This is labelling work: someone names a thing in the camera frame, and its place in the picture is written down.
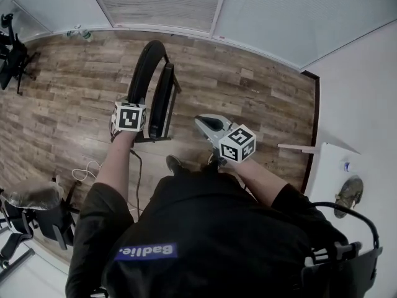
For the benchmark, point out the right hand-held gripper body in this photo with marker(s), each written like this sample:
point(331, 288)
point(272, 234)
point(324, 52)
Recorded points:
point(237, 144)

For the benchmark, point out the person's right forearm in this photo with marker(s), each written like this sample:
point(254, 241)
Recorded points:
point(257, 178)

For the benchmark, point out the person's black shirt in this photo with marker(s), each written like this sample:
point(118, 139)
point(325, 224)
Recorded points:
point(201, 228)

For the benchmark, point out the green label plastic bottle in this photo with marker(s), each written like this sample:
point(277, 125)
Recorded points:
point(72, 33)
point(86, 35)

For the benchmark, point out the camouflage cap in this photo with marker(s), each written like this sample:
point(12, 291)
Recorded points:
point(350, 194)

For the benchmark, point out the person's left forearm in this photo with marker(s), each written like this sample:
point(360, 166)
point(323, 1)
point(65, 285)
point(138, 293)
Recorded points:
point(116, 163)

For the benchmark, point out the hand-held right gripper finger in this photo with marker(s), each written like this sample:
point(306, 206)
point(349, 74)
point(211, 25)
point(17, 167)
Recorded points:
point(201, 127)
point(218, 117)

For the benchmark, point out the black office chair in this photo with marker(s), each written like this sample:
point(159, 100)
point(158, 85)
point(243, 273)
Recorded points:
point(14, 57)

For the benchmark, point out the black waist pack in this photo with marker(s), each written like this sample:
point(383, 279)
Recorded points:
point(341, 275)

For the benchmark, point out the black folding chair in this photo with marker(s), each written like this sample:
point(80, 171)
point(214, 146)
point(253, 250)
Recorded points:
point(161, 104)

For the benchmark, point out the office chair with plastic-wrapped headrest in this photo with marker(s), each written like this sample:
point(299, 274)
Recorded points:
point(46, 219)

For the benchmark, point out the small blue label bottle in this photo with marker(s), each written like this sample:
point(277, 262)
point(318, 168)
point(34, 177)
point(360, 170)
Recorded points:
point(347, 166)

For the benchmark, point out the white table leg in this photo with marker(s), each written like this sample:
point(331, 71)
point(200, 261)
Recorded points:
point(297, 148)

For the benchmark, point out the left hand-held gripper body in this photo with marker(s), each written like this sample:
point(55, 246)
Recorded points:
point(129, 118)

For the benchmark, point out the white window blind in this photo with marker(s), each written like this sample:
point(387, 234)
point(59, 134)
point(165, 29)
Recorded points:
point(161, 5)

